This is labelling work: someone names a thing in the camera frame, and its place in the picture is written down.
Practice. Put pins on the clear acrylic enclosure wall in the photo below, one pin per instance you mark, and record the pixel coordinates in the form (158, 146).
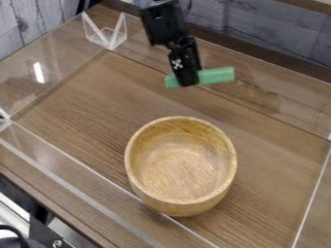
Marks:
(74, 101)

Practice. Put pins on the wooden oval bowl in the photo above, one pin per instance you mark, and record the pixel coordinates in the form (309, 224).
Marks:
(181, 163)

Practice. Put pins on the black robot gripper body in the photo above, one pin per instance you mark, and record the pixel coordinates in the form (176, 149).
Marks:
(165, 22)

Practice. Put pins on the clear acrylic corner bracket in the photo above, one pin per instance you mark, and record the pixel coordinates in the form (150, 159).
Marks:
(106, 37)

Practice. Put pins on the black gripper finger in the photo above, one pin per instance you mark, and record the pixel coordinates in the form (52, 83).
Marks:
(185, 61)

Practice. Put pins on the black metal bracket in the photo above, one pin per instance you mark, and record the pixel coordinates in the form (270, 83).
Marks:
(54, 235)

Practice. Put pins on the green rectangular block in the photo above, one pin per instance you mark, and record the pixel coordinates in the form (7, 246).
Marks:
(208, 76)

